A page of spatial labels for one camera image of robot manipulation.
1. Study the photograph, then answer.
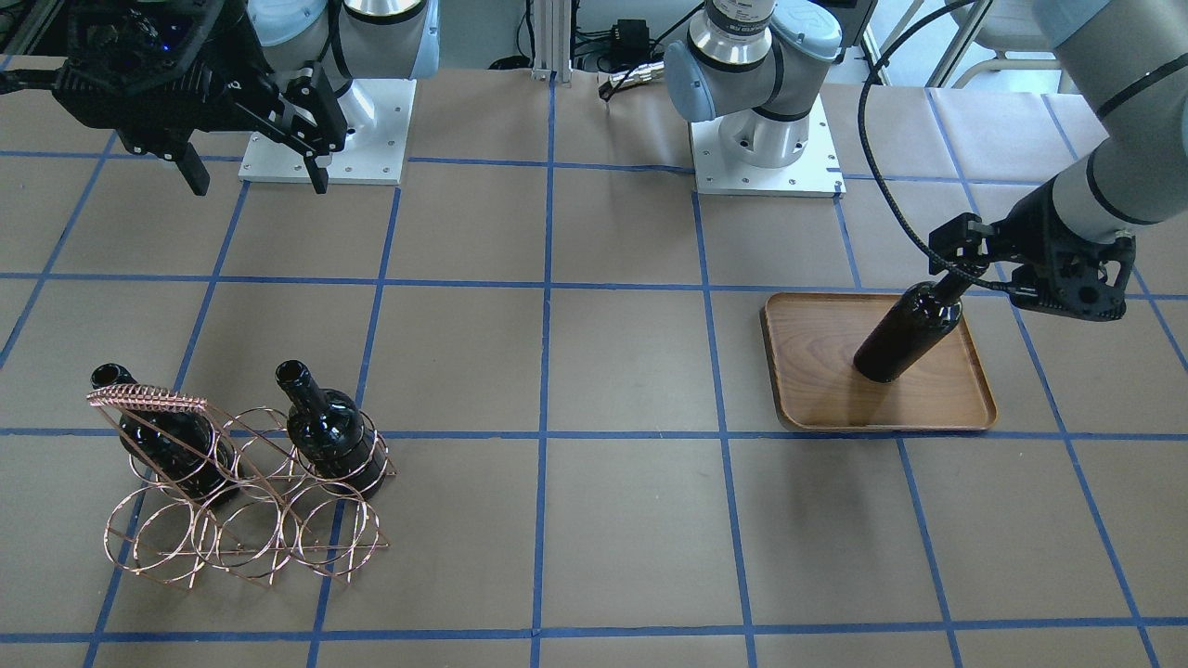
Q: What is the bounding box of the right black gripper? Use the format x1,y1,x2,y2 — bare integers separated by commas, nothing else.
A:
51,1,348,196

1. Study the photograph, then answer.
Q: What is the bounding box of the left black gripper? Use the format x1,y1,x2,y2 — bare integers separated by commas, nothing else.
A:
928,179,1137,322

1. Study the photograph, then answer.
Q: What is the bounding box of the dark wine bottle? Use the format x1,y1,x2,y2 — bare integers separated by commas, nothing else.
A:
853,272,972,383
274,360,385,500
119,410,239,508

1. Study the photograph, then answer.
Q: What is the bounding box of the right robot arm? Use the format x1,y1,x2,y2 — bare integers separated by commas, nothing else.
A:
11,1,440,196

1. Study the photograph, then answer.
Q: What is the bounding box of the wooden tray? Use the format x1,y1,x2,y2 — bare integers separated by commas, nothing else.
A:
760,292,998,431

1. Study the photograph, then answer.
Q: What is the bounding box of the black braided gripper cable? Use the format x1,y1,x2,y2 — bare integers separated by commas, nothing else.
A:
857,0,1022,296

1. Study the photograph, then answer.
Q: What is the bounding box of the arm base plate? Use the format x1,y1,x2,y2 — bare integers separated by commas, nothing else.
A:
238,76,417,185
689,97,847,198

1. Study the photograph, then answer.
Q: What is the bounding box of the aluminium frame post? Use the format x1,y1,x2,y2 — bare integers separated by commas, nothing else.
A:
525,0,575,87

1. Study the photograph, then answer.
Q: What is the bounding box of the copper wire bottle basket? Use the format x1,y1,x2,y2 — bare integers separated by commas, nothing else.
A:
86,384,392,590

